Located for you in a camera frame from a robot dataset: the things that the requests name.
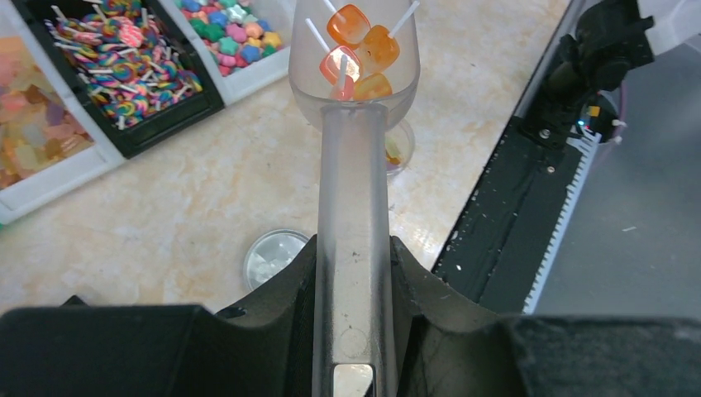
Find silver jar lid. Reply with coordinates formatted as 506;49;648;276
243;229;309;291

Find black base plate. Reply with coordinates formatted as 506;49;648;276
432;119;581;313

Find white cable duct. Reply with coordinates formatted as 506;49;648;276
522;130;602;314

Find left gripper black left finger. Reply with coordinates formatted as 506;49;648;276
1;240;317;396

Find clear plastic jar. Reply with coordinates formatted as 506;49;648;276
385;118;415;178

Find white bin orange candies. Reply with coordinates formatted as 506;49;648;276
1;1;125;224

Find white bin colourful candies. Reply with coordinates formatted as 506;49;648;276
160;1;296;106

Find clear plastic scoop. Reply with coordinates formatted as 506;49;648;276
289;1;421;396

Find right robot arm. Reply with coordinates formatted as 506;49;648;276
542;1;700;108

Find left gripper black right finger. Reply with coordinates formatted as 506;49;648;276
391;237;700;396

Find black candy bin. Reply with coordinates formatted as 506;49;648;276
10;1;224;158

